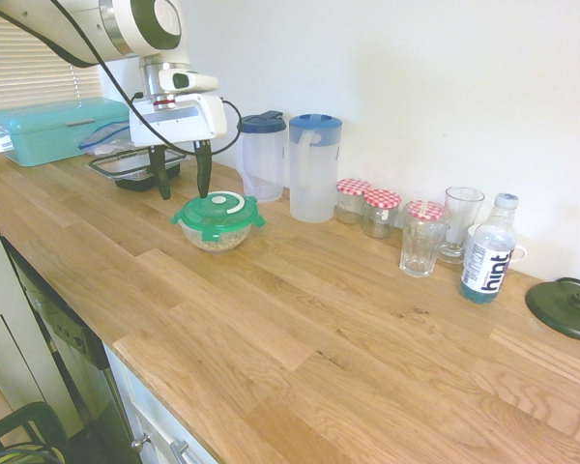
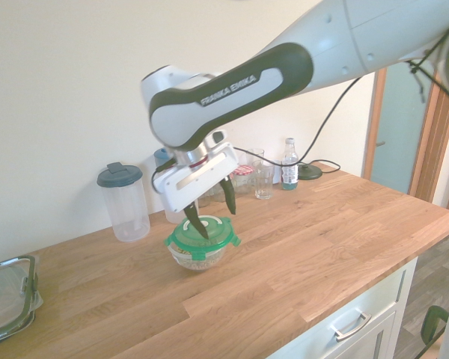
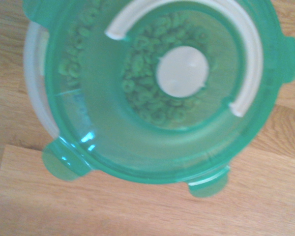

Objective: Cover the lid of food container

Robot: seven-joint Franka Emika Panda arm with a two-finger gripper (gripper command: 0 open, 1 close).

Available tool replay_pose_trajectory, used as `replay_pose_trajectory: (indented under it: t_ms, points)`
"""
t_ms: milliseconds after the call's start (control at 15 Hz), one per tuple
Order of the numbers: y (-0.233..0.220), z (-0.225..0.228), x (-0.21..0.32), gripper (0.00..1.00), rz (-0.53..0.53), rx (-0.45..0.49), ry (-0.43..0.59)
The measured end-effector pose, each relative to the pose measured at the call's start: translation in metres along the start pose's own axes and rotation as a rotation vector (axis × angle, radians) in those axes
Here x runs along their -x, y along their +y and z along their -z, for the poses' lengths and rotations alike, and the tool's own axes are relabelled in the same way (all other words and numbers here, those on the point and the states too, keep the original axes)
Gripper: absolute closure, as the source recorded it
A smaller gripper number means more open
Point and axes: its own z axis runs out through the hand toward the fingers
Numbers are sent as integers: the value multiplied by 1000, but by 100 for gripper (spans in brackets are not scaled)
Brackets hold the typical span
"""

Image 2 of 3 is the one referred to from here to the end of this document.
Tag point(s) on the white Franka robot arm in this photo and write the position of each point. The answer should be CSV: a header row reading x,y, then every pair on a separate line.
x,y
247,93

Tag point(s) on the plain clear drinking glass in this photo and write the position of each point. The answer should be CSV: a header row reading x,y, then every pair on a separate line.
x,y
255,155

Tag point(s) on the white kitchen cabinet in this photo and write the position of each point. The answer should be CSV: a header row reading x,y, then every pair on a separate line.
x,y
363,299

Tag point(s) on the clear canister with dark lid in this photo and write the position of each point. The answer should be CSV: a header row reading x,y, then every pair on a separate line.
x,y
125,202

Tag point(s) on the frosted white plastic bowl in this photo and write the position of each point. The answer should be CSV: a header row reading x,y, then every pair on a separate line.
x,y
198,263

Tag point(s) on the clear plastic water bottle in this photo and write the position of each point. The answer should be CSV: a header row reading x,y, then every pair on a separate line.
x,y
290,168

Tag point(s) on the faceted clear drinking glass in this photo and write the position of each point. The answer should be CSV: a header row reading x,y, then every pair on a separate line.
x,y
263,183

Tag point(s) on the frosted glass door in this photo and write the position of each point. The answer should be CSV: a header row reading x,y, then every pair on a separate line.
x,y
400,142

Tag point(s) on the cereal rings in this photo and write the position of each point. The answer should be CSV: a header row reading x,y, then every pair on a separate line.
x,y
200,264

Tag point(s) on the rectangular glass container green lid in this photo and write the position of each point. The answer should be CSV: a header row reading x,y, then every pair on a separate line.
x,y
7,295

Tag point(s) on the green curved tube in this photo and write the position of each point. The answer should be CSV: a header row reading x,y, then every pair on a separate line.
x,y
432,321

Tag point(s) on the large jar red checkered lid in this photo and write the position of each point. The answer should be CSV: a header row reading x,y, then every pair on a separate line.
x,y
245,179

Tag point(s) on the green round container lid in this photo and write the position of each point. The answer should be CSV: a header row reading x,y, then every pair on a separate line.
x,y
217,232

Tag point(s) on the wooden door frame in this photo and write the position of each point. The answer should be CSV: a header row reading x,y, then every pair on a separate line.
x,y
434,149

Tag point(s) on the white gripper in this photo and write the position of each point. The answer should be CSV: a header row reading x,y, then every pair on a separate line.
x,y
194,175

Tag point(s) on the clear pitcher with blue lid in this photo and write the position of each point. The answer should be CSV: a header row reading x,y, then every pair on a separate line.
x,y
174,218

